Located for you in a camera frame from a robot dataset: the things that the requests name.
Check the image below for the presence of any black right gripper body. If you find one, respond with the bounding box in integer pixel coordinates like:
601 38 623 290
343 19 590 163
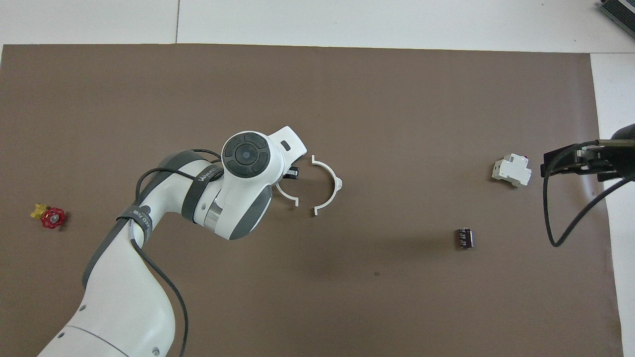
552 140 635 180

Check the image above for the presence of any white half-ring pipe clamp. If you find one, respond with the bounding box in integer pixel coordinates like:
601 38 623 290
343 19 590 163
312 155 343 216
275 183 301 207

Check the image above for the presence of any white circuit breaker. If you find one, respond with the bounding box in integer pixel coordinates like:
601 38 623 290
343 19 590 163
491 153 532 188

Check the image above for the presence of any brown table mat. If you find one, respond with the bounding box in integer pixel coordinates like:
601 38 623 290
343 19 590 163
0 44 625 357

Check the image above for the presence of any dark grey ribbed device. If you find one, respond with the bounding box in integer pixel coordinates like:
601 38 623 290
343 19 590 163
598 0 635 28

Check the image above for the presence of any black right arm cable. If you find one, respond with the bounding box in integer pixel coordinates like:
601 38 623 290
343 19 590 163
543 140 635 247

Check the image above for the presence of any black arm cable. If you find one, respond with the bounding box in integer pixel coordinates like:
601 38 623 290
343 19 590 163
117 148 225 357
543 140 635 247

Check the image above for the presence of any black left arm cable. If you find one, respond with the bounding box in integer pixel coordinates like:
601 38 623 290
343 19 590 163
117 148 225 357

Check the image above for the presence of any red-handled brass valve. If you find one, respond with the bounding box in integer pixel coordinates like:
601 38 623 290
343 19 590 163
31 202 66 230

